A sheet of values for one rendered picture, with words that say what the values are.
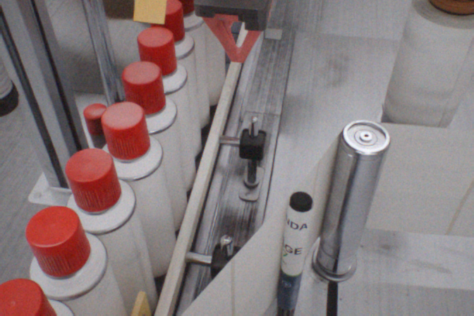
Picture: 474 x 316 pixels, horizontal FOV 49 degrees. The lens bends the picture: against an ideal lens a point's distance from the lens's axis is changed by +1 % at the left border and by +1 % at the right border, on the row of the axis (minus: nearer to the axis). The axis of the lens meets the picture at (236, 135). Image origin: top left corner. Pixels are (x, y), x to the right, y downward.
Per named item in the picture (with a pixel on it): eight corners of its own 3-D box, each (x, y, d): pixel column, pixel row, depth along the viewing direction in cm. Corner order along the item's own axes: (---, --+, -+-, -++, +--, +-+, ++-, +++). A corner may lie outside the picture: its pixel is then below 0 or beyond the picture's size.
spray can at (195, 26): (200, 139, 66) (190, -5, 51) (163, 128, 67) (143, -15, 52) (216, 113, 69) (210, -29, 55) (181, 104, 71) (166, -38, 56)
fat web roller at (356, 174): (356, 286, 51) (398, 161, 38) (310, 278, 52) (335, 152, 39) (356, 247, 55) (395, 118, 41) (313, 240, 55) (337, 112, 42)
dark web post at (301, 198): (292, 330, 48) (313, 210, 35) (274, 327, 49) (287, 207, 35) (294, 312, 50) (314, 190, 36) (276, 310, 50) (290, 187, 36)
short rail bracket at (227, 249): (239, 315, 55) (240, 254, 46) (181, 305, 55) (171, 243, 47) (244, 288, 57) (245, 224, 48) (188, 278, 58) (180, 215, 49)
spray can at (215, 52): (219, 112, 69) (215, -30, 55) (183, 106, 70) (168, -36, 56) (230, 88, 73) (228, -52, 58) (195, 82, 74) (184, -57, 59)
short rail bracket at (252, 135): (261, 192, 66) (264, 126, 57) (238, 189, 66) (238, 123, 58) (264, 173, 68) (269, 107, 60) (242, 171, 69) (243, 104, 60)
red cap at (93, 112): (116, 123, 75) (112, 106, 73) (101, 138, 73) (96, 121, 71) (96, 116, 76) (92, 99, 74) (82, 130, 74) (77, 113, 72)
